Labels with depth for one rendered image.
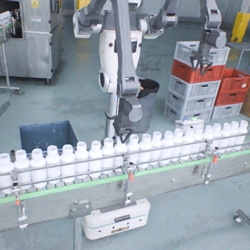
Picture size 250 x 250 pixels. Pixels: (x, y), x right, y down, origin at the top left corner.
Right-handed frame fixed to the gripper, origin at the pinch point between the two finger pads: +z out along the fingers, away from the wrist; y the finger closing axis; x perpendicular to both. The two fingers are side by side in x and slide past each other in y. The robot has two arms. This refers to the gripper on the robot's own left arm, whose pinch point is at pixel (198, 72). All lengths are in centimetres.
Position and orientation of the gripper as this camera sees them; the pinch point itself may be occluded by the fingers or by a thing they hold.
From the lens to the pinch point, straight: 138.0
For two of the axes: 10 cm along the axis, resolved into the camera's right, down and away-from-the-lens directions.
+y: -3.7, -5.1, 7.8
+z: -1.0, 8.6, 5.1
